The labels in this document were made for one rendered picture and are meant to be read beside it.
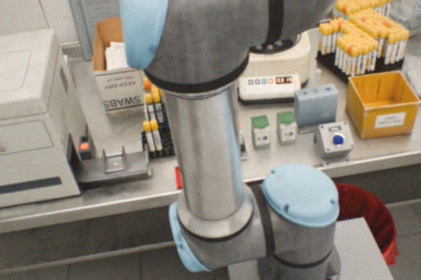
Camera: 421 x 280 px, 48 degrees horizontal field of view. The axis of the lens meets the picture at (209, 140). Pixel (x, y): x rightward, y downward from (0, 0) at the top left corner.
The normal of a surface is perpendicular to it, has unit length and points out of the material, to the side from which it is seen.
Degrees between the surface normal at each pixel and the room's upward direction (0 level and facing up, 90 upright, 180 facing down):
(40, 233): 0
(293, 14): 100
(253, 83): 25
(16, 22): 90
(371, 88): 90
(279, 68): 90
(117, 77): 97
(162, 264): 0
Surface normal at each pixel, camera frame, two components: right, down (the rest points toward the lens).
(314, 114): 0.17, 0.66
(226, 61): 0.57, 0.58
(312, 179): 0.03, -0.76
